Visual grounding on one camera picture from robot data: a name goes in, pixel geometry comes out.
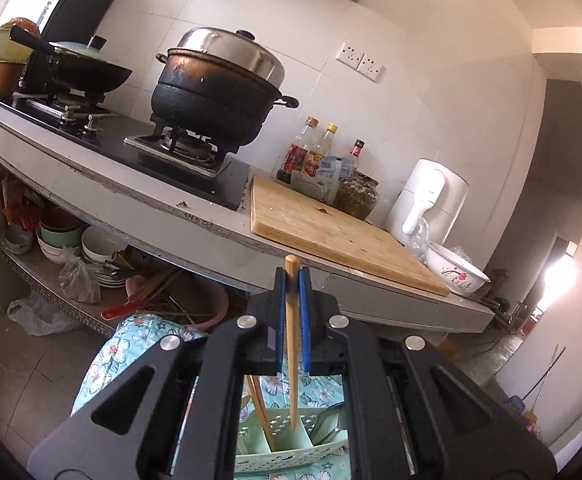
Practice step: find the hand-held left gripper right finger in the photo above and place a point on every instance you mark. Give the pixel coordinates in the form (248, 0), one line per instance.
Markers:
(305, 330)

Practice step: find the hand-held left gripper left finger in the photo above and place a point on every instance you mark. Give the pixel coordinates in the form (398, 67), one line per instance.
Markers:
(280, 330)

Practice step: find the long wooden chopstick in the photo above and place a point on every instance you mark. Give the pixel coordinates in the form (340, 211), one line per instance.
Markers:
(292, 310)

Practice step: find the bundle of wooden chopsticks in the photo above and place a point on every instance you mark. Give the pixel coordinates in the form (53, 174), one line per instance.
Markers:
(261, 410)

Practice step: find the green star-perforated utensil holder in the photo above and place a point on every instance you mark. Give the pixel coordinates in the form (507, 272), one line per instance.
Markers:
(291, 455)

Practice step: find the pink plastic basin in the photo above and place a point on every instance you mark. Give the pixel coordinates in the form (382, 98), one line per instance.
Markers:
(206, 305)

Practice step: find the wooden cutting board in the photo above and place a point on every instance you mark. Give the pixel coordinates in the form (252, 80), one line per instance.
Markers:
(321, 230)

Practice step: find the clear plastic bag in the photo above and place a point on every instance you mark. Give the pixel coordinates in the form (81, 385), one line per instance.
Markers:
(417, 240)

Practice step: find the glass jar of pickles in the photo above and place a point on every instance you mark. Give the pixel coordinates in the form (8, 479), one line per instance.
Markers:
(356, 195)

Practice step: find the blue and white packet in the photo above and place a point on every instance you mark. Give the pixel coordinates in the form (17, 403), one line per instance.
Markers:
(332, 175)

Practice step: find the white floral enamel bowl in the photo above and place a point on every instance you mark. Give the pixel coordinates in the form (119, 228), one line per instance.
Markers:
(456, 272)

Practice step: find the floral turquoise quilt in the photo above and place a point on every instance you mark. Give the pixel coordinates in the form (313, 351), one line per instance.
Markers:
(116, 355)

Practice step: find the black gas stove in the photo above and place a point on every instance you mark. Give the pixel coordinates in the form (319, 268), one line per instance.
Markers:
(191, 185)

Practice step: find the yellow-capped sauce bottle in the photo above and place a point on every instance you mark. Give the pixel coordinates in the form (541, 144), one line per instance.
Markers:
(321, 152)

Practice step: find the white kitchen appliance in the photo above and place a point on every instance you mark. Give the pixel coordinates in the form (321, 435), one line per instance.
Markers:
(431, 195)

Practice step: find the stack of ceramic bowls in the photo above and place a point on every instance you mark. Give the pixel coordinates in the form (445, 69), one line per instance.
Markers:
(96, 247)

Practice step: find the grey plastic bag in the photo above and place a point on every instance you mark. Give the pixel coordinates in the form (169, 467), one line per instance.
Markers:
(78, 282)

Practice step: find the black steamer pot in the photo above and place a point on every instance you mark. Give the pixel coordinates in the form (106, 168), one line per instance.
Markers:
(206, 105)

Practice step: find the white plastic bag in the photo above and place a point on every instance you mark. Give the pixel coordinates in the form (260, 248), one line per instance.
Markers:
(41, 317)

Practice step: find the broom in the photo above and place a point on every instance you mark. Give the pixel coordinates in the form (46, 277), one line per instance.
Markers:
(546, 375)

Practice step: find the metal shelf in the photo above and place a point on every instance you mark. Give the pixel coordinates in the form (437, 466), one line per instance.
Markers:
(31, 280)

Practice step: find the steel pot lid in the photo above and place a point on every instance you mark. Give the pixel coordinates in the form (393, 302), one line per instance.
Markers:
(231, 55)

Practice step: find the red snack packets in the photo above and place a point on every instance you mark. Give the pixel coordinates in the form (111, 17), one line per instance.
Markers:
(18, 205)

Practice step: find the black frying pan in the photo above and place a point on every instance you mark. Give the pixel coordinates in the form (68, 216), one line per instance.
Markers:
(86, 80)

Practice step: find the glass pan lid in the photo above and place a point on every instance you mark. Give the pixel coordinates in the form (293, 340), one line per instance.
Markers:
(81, 52)

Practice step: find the white wall socket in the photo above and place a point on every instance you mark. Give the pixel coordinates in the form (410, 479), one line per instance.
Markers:
(372, 67)
(348, 55)

